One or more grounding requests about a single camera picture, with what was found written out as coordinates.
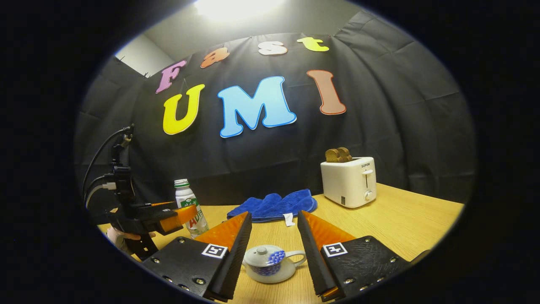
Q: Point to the white blue-patterned teacup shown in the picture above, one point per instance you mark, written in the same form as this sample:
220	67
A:
270	275

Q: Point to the black backdrop cloth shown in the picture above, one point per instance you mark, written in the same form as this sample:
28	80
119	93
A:
379	126

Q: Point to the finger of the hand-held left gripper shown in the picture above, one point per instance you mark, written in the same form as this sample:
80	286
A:
162	204
158	219

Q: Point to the white toaster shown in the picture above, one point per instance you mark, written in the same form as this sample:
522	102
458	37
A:
346	183

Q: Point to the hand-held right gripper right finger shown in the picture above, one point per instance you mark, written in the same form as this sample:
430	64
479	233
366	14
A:
314	257

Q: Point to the blue towel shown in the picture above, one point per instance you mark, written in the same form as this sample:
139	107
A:
274	202

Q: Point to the brown bread slices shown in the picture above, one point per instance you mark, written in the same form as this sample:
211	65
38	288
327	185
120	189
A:
338	155

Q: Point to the white plastic water bottle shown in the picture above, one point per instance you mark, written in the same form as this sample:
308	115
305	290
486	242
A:
185	197

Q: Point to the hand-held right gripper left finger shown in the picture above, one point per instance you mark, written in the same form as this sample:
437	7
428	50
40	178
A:
236	261

